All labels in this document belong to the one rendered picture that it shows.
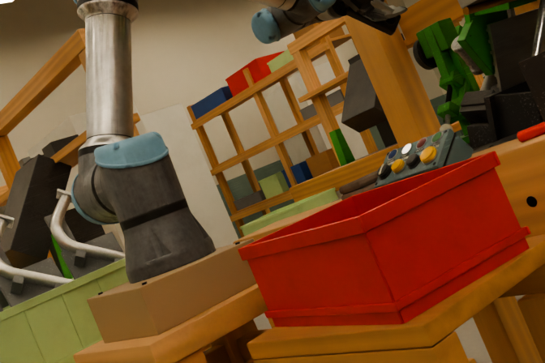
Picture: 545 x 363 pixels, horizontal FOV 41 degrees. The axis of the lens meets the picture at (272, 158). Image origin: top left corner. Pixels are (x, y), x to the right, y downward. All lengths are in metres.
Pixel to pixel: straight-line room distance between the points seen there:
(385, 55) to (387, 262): 1.24
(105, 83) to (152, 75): 8.25
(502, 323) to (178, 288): 1.13
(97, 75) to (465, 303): 0.84
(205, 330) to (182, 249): 0.16
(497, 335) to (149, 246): 1.15
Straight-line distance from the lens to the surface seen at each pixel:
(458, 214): 0.83
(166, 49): 9.89
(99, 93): 1.36
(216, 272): 1.12
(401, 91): 1.95
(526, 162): 1.04
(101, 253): 1.98
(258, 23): 1.60
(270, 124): 7.55
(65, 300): 1.69
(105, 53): 1.39
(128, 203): 1.18
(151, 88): 9.53
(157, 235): 1.16
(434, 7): 1.94
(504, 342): 2.05
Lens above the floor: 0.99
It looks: 2 degrees up
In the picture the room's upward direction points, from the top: 23 degrees counter-clockwise
